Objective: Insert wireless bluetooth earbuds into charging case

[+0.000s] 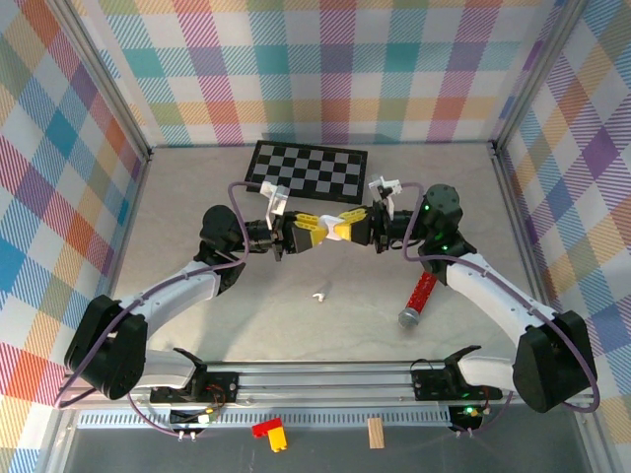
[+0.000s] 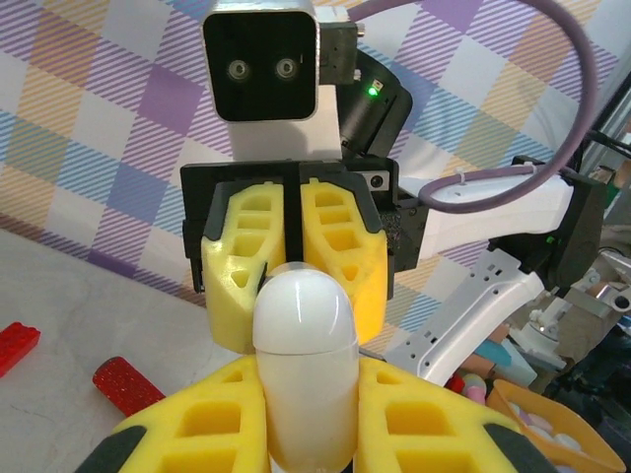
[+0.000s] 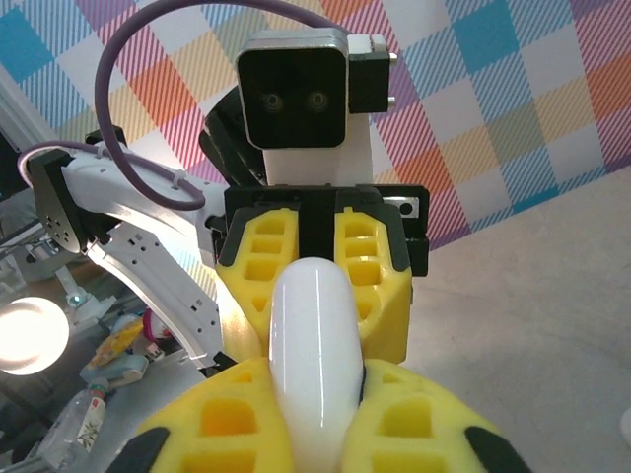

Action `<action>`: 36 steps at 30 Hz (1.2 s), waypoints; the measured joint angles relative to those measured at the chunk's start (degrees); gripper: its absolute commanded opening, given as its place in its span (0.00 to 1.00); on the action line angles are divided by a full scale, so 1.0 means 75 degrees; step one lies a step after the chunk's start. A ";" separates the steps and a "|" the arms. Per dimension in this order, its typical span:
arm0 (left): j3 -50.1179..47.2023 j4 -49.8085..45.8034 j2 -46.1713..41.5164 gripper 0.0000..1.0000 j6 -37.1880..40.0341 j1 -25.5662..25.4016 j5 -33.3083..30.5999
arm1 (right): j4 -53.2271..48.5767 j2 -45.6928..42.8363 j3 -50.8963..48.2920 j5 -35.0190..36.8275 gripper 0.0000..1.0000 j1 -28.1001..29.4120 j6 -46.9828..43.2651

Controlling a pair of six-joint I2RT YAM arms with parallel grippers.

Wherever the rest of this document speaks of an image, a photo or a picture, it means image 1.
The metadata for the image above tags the white oblong earbud charging case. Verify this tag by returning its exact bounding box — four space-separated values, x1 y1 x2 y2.
318 214 347 242

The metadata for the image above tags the black folding chessboard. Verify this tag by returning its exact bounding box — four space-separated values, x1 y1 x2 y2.
243 140 369 202

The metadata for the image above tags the red glitter tube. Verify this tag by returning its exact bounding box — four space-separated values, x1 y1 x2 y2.
397 269 436 329

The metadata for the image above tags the black controller board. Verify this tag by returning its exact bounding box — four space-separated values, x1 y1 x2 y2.
169 406 222 438
447 403 488 438

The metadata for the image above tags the small red toy brick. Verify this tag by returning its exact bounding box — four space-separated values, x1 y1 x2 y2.
251 417 286 439

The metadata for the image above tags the wooden block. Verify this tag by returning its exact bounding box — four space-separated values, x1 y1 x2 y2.
367 418 386 450

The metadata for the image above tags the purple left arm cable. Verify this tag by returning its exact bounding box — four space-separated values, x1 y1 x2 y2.
58 180 267 438

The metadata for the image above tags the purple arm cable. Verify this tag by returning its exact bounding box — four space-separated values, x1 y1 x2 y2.
399 180 601 438
58 180 267 438

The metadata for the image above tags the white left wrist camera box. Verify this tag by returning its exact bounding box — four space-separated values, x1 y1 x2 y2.
259 180 293 231

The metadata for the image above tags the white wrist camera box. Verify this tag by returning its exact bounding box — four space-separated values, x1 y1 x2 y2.
259 180 293 231
367 172 404 211

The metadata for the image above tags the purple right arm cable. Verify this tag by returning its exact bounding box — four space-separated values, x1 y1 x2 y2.
399 180 601 438

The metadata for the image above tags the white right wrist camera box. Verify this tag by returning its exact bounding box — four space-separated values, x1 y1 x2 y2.
367 172 404 211

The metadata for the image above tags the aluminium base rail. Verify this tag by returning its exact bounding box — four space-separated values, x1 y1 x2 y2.
53 362 596 410

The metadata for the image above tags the slotted grey cable duct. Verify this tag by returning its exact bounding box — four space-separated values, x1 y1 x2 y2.
77 411 457 431

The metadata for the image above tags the aluminium frame post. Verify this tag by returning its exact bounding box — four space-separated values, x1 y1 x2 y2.
48 0 155 167
490 0 593 159

